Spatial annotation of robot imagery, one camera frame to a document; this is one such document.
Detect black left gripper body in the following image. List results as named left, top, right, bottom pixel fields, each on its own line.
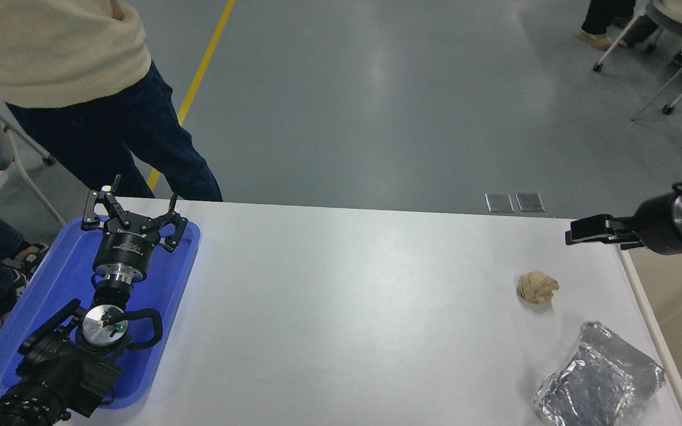
left=91, top=216, right=159, bottom=274

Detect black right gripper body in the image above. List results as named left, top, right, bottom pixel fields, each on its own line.
left=633, top=191, right=682, bottom=257

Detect blue plastic tray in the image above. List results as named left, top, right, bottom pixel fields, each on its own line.
left=0, top=214, right=201, bottom=410

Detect crumpled tan paper ball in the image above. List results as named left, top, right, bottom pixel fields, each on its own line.
left=517, top=271, right=559, bottom=305

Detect crumpled silver foil tray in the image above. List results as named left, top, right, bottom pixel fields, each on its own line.
left=533, top=321, right=667, bottom=426

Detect standing person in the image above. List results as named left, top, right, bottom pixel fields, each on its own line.
left=0, top=0, right=224, bottom=203

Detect person with tan shoes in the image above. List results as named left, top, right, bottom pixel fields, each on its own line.
left=576, top=0, right=638, bottom=51

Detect seated person in background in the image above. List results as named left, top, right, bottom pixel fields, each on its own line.
left=613, top=0, right=682, bottom=48

